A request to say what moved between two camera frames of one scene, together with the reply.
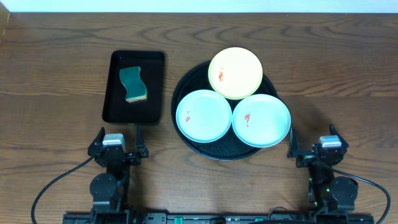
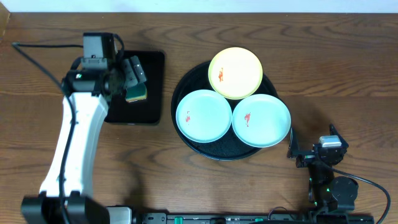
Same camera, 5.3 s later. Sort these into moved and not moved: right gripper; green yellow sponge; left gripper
Moved: left gripper
Not moved: green yellow sponge; right gripper
